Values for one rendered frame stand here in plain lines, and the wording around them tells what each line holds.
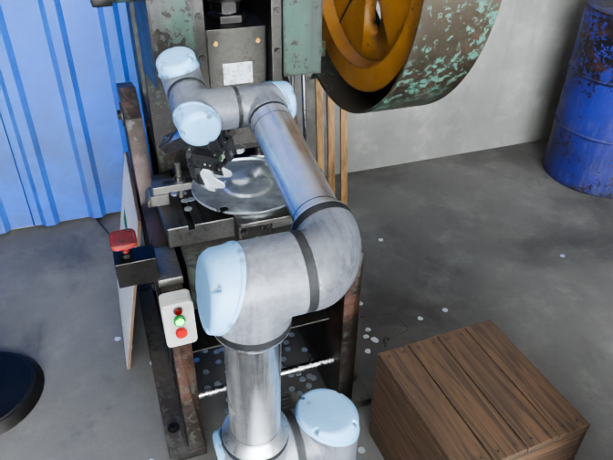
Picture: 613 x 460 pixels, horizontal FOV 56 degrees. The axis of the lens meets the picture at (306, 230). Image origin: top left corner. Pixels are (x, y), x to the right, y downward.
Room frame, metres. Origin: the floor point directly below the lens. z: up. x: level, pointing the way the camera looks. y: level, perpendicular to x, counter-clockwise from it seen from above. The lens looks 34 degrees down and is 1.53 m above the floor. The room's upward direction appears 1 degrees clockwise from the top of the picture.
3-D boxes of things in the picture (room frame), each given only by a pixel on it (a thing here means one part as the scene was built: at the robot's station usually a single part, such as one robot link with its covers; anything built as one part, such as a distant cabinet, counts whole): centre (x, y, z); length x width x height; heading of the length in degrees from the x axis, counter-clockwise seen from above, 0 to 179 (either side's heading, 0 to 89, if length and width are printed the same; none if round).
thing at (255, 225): (1.26, 0.14, 0.72); 0.25 x 0.14 x 0.14; 20
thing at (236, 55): (1.39, 0.18, 1.04); 0.17 x 0.15 x 0.30; 20
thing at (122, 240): (1.09, 0.43, 0.72); 0.07 x 0.06 x 0.08; 20
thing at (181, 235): (1.43, 0.20, 0.68); 0.45 x 0.30 x 0.06; 110
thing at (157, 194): (1.37, 0.36, 0.76); 0.17 x 0.06 x 0.10; 110
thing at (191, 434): (1.46, 0.50, 0.45); 0.92 x 0.12 x 0.90; 20
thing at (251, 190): (1.31, 0.15, 0.78); 0.29 x 0.29 x 0.01
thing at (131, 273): (1.10, 0.41, 0.62); 0.10 x 0.06 x 0.20; 110
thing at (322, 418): (0.68, -0.04, 0.62); 0.13 x 0.12 x 0.14; 110
